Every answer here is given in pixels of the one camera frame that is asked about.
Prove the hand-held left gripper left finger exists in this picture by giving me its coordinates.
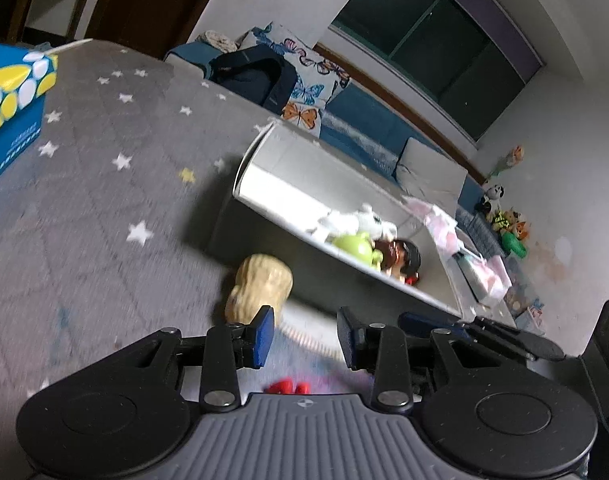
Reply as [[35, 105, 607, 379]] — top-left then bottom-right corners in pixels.
[[97, 305, 276, 411]]

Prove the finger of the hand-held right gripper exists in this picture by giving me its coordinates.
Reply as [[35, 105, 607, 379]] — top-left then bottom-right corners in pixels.
[[399, 311, 568, 361]]

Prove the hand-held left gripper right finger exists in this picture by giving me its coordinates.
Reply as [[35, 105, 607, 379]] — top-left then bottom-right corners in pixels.
[[337, 306, 520, 411]]

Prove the tan peanut toy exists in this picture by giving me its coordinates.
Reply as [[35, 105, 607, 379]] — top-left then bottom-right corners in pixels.
[[224, 254, 294, 325]]

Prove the red round toy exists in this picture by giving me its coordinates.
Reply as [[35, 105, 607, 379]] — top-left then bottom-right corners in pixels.
[[264, 380, 313, 395]]

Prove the green round toy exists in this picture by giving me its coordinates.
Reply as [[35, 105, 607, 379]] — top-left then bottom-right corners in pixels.
[[332, 232, 384, 267]]

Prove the brown and black doll toy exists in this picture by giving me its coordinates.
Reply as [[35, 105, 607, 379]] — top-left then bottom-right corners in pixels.
[[373, 239, 423, 286]]

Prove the white rabbit plush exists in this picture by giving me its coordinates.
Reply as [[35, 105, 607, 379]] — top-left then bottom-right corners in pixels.
[[304, 203, 398, 243]]

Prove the grey cardboard box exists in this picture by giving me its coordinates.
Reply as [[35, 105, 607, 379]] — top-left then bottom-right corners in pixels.
[[208, 121, 465, 321]]

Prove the clear plastic storage box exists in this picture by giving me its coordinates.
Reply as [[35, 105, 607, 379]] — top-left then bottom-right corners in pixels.
[[505, 285, 545, 333]]

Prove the white lace strip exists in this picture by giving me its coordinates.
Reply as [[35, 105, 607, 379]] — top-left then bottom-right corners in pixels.
[[279, 317, 343, 361]]

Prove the green plush toy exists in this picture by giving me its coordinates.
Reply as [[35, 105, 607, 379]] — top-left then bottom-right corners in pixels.
[[502, 232, 528, 259]]

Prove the panda plush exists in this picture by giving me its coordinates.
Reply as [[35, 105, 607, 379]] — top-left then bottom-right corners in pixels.
[[479, 185, 505, 213]]

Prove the grey cushion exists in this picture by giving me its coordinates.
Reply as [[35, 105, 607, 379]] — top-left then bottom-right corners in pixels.
[[395, 137, 469, 211]]

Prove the blue sofa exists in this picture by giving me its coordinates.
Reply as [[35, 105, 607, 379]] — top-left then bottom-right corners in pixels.
[[164, 42, 515, 266]]

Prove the black backpack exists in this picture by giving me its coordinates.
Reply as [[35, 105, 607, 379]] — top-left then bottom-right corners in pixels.
[[207, 44, 299, 116]]

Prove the butterfly print pillow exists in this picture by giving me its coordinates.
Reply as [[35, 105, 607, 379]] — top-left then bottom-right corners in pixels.
[[237, 22, 353, 138]]

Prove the beige knitted cloth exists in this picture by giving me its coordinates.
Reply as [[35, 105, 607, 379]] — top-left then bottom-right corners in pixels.
[[197, 30, 240, 53]]

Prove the dark window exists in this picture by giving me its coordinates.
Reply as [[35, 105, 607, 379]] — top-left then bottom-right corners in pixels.
[[329, 0, 543, 141]]

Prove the blue yellow-spotted tissue box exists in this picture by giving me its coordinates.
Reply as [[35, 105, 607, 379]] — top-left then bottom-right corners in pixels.
[[0, 42, 59, 193]]

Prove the brown wooden door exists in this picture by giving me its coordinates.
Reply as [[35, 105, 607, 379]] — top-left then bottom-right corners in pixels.
[[84, 0, 235, 58]]

